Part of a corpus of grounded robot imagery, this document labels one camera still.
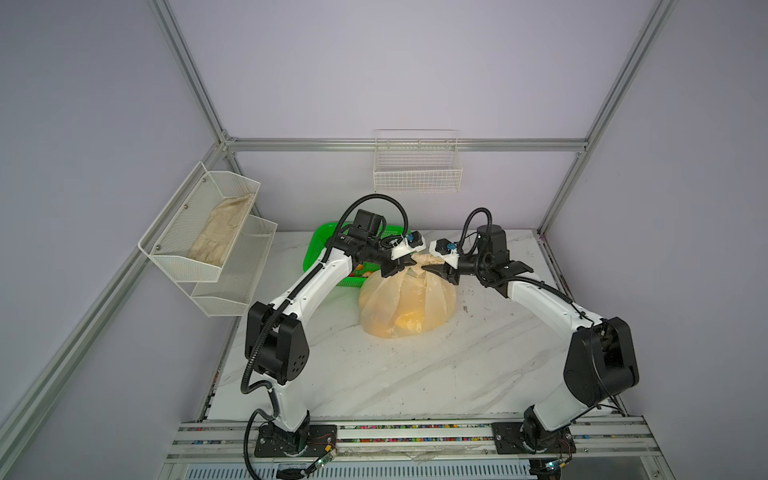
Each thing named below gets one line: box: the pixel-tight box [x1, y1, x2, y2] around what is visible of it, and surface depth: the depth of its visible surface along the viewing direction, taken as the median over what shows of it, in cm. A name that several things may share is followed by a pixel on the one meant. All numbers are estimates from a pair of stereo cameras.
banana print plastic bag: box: [359, 254, 457, 339], surface depth 88 cm
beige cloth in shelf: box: [187, 193, 255, 267], surface depth 80 cm
